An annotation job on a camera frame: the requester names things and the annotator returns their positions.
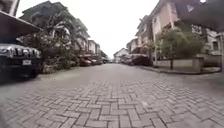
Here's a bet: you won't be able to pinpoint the white gabled building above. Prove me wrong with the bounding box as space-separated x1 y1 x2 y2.
113 47 130 64

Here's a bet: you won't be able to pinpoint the row of houses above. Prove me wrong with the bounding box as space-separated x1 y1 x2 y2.
83 39 109 61

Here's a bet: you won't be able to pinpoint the dark red parked car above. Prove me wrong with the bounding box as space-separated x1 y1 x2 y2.
126 53 152 67

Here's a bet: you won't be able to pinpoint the row of parked cars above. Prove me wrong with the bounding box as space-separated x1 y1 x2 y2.
78 54 113 67

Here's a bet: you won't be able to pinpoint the grey brick paved road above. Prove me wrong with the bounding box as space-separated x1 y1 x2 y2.
0 63 224 128

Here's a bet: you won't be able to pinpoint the leafy green trees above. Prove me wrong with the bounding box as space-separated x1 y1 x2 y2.
23 11 88 73

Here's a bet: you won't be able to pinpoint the raised grey pavement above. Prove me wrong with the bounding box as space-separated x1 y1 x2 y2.
138 64 223 76

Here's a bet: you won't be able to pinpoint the cream multi-storey building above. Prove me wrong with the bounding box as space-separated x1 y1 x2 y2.
134 0 201 56

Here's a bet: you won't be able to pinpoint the small green tree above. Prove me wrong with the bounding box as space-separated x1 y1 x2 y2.
154 28 205 70

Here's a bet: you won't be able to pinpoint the dark multi-storey building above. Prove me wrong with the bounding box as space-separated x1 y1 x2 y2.
19 0 91 51

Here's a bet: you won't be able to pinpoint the dark carport roof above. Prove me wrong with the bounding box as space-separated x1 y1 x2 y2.
0 9 44 43

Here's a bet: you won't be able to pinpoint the building with dark roof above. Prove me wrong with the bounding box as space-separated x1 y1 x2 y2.
179 0 224 68

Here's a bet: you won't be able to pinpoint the low grey wall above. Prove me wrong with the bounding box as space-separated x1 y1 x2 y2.
152 57 205 73

